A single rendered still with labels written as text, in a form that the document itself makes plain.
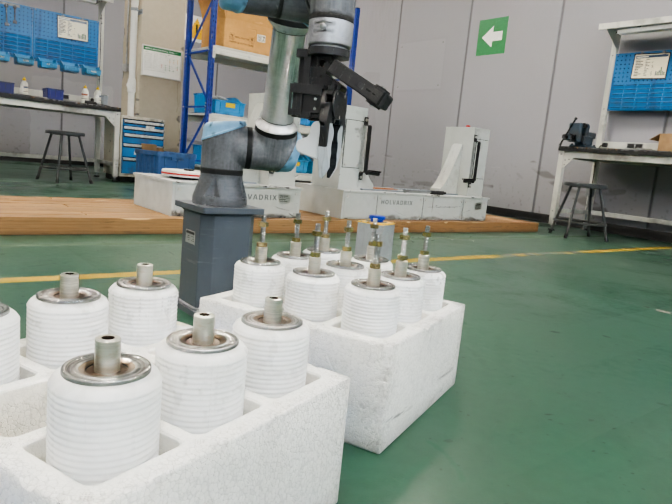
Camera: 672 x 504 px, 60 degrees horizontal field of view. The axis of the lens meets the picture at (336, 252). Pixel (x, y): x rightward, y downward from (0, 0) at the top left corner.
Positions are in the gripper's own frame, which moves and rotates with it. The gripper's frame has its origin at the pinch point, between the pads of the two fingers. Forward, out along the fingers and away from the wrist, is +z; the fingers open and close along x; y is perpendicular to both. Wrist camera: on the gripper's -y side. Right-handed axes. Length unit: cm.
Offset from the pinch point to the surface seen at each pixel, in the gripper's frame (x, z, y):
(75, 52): -426, -87, 442
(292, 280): 3.7, 19.4, 3.6
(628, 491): 3, 43, -54
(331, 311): 1.0, 24.4, -3.1
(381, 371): 10.6, 29.8, -15.2
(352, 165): -271, 1, 77
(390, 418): 7.8, 38.3, -16.9
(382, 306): 5.5, 20.8, -13.1
